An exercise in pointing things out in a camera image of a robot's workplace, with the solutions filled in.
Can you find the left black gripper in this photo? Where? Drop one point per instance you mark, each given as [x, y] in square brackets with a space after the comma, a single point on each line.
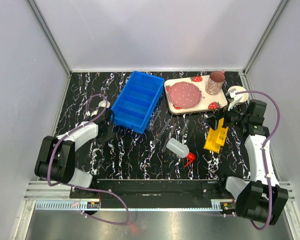
[109, 136]

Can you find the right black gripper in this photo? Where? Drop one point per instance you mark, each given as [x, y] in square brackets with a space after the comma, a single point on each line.
[213, 121]

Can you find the yellow test tube rack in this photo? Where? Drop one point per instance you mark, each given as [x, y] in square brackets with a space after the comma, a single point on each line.
[216, 138]

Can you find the glass test tube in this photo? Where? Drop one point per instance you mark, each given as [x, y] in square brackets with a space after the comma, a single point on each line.
[158, 137]
[169, 136]
[153, 119]
[185, 127]

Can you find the white wash bottle red cap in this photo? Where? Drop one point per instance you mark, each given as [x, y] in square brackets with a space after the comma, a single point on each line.
[180, 150]

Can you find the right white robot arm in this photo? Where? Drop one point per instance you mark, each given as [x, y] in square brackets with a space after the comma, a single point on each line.
[262, 199]

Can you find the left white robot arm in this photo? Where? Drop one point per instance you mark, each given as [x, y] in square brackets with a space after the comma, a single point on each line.
[57, 155]

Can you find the small white dish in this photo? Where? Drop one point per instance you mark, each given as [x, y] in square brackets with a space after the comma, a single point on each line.
[103, 104]

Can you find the strawberry print tray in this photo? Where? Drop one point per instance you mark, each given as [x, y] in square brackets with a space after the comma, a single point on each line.
[207, 103]

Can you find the pink ghost print mug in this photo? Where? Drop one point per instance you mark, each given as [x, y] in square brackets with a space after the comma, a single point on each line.
[215, 82]

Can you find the white ceramic bowl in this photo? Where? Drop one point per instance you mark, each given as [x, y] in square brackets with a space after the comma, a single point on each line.
[244, 96]

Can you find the blue compartment bin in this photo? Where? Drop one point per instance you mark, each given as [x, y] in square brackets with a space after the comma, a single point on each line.
[136, 102]

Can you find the pink polka dot plate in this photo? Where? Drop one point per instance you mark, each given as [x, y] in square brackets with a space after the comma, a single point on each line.
[184, 95]

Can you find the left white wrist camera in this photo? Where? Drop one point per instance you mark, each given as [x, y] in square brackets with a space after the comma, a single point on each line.
[88, 115]

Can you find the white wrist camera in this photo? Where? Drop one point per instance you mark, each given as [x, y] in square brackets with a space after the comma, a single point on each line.
[233, 98]
[88, 115]

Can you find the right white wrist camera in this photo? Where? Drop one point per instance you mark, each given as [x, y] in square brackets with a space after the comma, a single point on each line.
[233, 98]

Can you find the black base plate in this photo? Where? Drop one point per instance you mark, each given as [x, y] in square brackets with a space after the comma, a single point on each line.
[166, 194]

